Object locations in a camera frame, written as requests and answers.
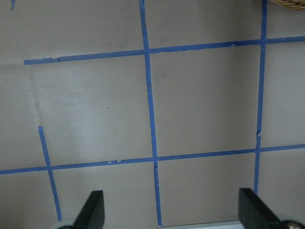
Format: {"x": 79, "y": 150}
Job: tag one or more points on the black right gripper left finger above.
{"x": 92, "y": 214}

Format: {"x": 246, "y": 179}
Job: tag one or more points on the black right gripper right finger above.
{"x": 253, "y": 213}

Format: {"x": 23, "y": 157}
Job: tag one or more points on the woven wicker basket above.
{"x": 298, "y": 5}

